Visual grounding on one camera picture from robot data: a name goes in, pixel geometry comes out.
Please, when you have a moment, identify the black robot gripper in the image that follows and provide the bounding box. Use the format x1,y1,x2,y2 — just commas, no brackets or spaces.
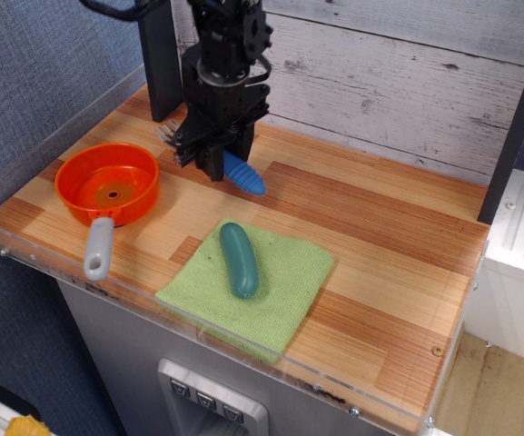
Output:
173,45,272,182

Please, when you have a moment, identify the blue handled metal fork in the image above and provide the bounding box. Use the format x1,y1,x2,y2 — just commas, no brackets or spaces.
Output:
155,119,266,196

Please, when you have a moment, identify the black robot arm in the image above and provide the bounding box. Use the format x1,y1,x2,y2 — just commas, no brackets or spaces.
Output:
170,1,272,182

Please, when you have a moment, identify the yellow object at corner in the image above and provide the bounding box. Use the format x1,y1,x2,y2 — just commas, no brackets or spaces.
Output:
5,415,52,436

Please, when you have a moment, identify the green toy cucumber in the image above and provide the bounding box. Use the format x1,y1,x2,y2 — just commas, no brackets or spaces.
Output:
219,223,260,299

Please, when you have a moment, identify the green cloth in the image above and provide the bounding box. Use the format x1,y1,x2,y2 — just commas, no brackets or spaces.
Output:
155,219,334,365

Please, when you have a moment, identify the silver control panel with buttons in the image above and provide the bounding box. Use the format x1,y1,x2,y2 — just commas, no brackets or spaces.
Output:
157,359,270,435

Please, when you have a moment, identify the orange toy pan grey handle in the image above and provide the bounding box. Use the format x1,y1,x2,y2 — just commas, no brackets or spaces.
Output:
54,143,160,282

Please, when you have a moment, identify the clear acrylic guard rail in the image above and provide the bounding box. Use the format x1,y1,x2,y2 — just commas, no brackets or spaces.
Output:
0,90,495,435

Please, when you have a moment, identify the black vertical post right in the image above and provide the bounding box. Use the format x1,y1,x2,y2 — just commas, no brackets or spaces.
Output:
477,88,524,224

